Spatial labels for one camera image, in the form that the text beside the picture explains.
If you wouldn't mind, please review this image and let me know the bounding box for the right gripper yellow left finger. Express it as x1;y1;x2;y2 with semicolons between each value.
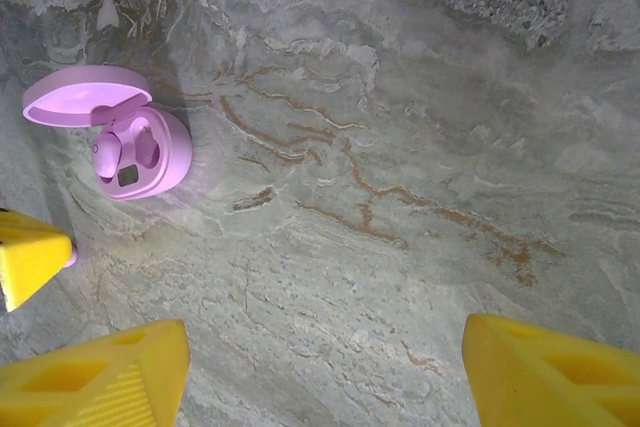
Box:
0;318;192;427

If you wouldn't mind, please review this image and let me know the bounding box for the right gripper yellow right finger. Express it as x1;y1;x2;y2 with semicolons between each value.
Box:
461;312;640;427

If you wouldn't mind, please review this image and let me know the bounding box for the purple earbud charging case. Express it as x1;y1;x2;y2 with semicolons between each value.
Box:
22;65;194;203

